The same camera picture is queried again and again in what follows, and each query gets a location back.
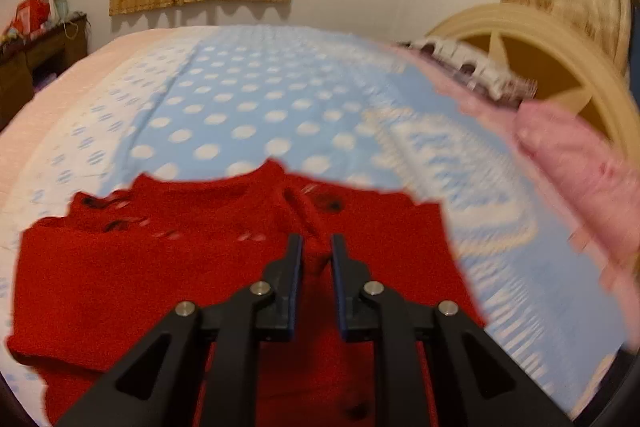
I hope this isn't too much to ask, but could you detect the red bag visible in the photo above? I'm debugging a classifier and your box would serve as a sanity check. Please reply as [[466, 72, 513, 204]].
[[12, 0, 51, 32]]

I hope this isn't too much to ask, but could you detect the dark wooden desk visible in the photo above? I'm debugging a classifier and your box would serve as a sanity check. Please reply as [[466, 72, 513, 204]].
[[0, 14, 91, 118]]

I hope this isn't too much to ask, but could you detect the red knitted sweater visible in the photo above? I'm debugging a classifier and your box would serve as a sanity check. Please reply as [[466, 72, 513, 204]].
[[6, 159, 488, 427]]

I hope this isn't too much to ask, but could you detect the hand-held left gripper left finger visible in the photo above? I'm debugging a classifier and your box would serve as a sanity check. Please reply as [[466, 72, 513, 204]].
[[55, 234, 305, 427]]

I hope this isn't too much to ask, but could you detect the pink bed sheet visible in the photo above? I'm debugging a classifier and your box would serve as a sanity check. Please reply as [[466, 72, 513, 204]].
[[0, 27, 211, 218]]

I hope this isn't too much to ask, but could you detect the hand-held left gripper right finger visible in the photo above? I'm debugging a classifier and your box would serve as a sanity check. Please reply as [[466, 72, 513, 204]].
[[330, 234, 576, 427]]

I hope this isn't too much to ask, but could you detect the beige wooden headboard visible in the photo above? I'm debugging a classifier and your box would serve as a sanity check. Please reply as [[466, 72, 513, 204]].
[[425, 3, 633, 158]]

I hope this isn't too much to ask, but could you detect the blue polka dot blanket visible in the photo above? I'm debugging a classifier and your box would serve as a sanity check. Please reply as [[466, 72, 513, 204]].
[[0, 25, 626, 418]]

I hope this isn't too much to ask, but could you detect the white purple patterned pillow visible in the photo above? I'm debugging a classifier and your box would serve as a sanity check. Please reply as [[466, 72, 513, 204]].
[[397, 36, 538, 110]]

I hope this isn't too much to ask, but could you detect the light blue bag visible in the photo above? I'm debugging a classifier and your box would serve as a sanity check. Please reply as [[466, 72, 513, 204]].
[[47, 0, 71, 25]]

